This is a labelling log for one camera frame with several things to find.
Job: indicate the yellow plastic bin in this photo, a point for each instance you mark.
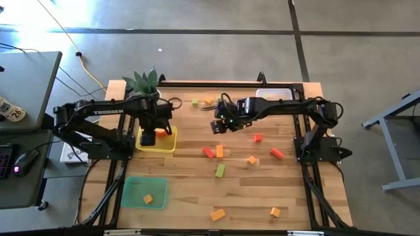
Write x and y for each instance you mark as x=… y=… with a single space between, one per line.
x=164 y=145

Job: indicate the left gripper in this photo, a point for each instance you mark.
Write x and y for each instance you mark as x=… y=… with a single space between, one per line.
x=152 y=119

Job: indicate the dark desk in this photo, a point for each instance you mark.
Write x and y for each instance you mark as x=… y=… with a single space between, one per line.
x=19 y=190

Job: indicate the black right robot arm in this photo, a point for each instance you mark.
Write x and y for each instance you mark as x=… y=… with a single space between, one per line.
x=288 y=105

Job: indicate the black computer mouse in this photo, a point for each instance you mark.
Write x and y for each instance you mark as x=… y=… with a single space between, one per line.
x=24 y=162

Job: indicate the black table clamp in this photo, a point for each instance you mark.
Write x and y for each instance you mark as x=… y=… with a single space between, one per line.
x=161 y=78
x=261 y=78

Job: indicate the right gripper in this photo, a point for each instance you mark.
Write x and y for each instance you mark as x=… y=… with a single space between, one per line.
x=239 y=117

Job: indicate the silver metal bracket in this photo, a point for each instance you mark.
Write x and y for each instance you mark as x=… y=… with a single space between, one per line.
x=121 y=233
x=305 y=233

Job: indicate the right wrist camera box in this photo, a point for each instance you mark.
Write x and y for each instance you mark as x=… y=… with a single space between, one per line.
x=221 y=110

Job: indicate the grey desk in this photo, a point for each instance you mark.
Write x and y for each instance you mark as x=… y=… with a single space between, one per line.
x=29 y=82

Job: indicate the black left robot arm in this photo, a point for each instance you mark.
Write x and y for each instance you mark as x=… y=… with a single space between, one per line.
x=105 y=111

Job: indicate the green rectangular wooden block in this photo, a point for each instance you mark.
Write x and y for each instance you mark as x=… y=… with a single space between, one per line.
x=220 y=170

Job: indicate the black keyboard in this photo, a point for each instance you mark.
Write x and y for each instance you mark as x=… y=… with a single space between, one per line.
x=5 y=162

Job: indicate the green wooden cube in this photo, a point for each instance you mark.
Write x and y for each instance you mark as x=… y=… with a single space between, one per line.
x=195 y=101

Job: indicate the orange wooden cube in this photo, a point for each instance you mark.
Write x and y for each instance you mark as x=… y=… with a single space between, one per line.
x=208 y=101
x=275 y=212
x=148 y=199
x=251 y=160

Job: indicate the clear plastic bin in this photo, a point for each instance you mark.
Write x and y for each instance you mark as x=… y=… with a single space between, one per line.
x=274 y=94

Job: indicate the red wooden cube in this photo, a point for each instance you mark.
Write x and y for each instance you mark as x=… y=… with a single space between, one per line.
x=258 y=138

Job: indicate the orange rectangular wooden block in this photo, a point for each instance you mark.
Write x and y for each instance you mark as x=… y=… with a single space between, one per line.
x=219 y=151
x=218 y=214

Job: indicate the white printed booklet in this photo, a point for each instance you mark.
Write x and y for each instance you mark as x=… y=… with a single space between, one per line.
x=70 y=155

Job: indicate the grey metal table frame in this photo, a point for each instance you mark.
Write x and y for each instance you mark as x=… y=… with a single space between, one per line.
x=393 y=154

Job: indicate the green plastic bin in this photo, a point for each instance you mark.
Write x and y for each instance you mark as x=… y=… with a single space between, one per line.
x=134 y=190

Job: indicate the potted green plant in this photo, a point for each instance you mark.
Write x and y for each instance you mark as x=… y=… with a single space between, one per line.
x=144 y=83

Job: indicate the red rectangular wooden block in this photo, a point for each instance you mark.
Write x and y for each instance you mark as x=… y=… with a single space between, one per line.
x=208 y=152
x=160 y=133
x=277 y=153

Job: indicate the black aluminium table frame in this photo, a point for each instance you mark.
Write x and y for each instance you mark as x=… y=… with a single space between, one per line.
x=229 y=84

